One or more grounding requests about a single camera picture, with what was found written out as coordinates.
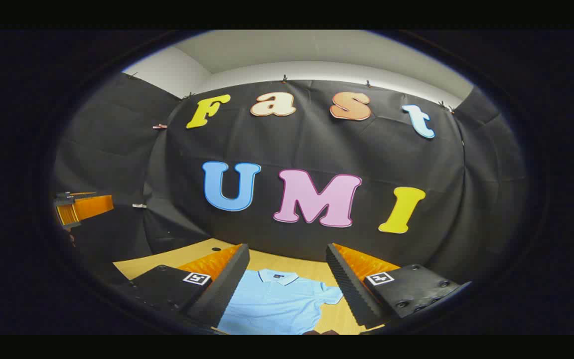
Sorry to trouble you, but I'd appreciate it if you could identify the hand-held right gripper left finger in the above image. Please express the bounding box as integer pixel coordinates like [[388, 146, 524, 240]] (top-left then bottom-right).
[[118, 243, 251, 330]]

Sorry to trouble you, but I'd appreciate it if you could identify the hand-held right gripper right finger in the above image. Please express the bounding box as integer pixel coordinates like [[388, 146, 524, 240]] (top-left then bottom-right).
[[325, 243, 472, 330]]

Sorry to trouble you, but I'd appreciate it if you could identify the light blue T-shirt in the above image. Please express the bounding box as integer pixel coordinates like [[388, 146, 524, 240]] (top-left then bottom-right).
[[216, 269, 344, 335]]

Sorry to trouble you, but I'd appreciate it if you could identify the black backdrop cloth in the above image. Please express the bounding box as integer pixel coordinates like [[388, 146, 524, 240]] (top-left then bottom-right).
[[50, 72, 530, 300]]

